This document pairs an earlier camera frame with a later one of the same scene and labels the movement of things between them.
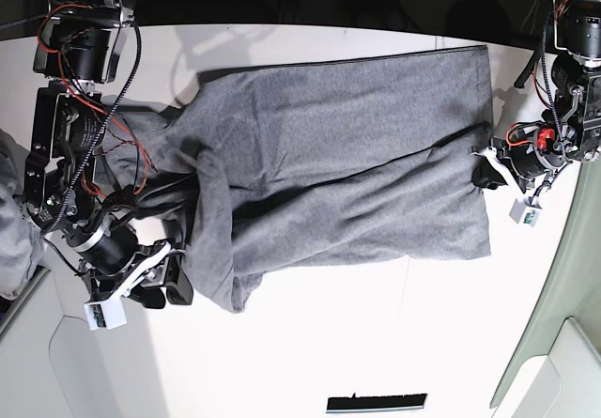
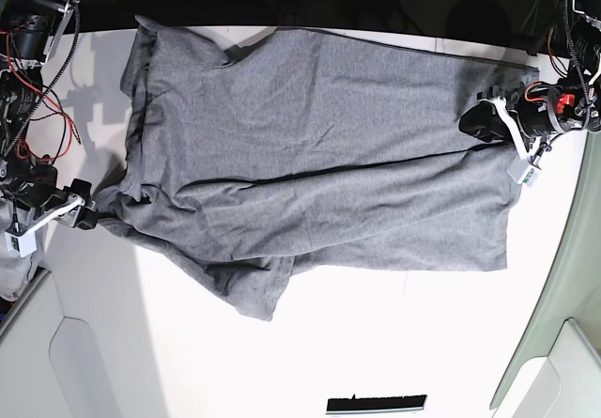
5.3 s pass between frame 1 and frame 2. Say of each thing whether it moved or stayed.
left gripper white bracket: moved
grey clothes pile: stayed
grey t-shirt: moved
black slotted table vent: stayed
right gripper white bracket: moved
